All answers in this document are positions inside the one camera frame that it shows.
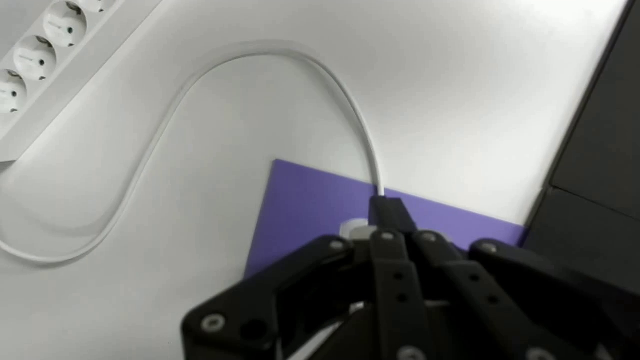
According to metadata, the purple mat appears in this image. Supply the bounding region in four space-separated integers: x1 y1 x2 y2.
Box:
244 158 528 280

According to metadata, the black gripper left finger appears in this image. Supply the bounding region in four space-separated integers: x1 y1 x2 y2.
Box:
179 196 410 360

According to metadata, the white kettle cable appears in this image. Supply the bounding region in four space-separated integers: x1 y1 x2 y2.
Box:
0 44 386 265

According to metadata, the large black box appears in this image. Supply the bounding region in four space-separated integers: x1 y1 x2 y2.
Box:
520 0 640 300

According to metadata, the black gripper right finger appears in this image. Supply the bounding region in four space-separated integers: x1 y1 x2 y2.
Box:
391 196 640 360

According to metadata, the white power strip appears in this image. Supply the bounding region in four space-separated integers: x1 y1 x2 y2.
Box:
0 0 164 165

